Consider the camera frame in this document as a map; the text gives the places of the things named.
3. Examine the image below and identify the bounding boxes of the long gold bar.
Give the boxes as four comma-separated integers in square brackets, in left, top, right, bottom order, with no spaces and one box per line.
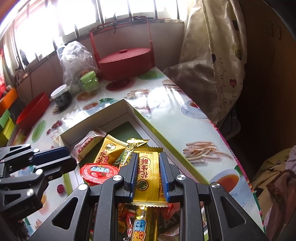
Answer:
[114,138,149,169]
[123,206,160,241]

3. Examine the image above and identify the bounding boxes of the red oval bowl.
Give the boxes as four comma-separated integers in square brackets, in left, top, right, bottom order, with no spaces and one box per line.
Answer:
[16,92,50,132]

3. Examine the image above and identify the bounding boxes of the pile of clothes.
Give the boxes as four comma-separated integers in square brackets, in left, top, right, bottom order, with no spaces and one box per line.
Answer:
[252,147,295,240]

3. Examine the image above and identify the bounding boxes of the green white cardboard tray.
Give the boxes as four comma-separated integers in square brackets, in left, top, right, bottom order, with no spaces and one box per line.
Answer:
[59,98,210,241]

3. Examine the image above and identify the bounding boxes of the red basket with handle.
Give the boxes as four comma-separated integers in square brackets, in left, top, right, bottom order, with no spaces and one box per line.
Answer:
[89,16,155,81]

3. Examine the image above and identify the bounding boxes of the long gold bar back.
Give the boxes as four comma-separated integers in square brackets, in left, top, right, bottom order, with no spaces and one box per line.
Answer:
[123,206,160,241]

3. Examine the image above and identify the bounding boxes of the pink jelly cup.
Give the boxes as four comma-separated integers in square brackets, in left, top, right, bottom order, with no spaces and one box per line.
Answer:
[80,163,119,186]

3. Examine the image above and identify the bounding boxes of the dark glass jar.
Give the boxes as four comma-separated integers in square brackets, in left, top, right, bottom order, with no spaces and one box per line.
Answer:
[51,84,73,110]

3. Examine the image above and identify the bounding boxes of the clear plastic bag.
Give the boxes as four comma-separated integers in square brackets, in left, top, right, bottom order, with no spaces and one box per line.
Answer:
[57,41,100,86]

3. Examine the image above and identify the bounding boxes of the gold peanut candy pack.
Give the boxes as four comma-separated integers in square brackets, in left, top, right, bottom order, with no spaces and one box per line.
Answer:
[132,147,168,207]

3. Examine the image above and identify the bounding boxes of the small red snack packet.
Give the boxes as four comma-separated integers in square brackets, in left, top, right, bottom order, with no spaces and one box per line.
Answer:
[118,203,137,237]

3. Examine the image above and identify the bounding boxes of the green jar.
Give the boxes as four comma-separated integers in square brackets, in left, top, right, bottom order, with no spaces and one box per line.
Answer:
[80,71,100,93]

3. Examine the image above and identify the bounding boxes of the stacked colourful boxes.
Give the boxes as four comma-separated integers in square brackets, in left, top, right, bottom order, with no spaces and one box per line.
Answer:
[0,88,18,147]

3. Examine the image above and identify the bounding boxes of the long gold bar front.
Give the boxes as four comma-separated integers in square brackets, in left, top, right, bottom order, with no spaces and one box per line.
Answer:
[114,138,149,169]

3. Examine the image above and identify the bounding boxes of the beige patterned curtain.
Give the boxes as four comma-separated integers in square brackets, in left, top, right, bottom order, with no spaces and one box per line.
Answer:
[164,1,247,124]

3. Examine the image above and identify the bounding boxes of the small gold peanut candy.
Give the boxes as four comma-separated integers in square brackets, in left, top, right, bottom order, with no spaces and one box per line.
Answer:
[94,135,128,165]

